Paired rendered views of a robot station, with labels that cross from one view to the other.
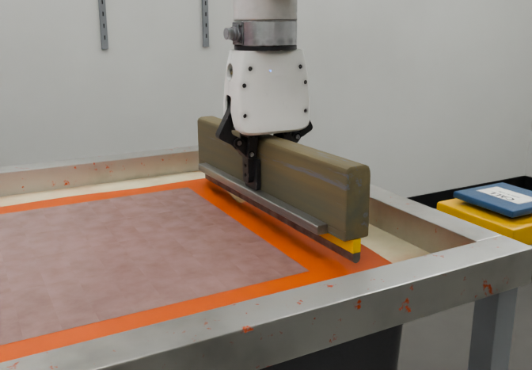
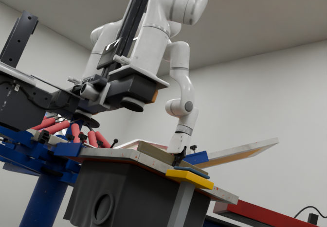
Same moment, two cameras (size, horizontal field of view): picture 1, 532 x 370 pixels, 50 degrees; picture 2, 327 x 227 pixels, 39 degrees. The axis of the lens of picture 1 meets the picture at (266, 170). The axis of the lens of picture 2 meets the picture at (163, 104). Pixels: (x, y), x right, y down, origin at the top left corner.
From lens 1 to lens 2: 2.13 m
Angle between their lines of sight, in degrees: 93
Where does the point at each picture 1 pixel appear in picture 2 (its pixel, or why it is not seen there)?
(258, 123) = (169, 150)
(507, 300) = (175, 208)
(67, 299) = not seen: hidden behind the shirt
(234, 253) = not seen: hidden behind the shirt
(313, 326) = (101, 150)
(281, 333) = (99, 150)
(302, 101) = (178, 146)
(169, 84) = not seen: outside the picture
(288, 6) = (181, 121)
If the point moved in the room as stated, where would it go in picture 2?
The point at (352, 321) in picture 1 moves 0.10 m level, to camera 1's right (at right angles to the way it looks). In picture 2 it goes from (105, 152) to (105, 148)
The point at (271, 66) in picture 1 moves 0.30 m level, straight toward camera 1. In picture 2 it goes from (175, 136) to (112, 114)
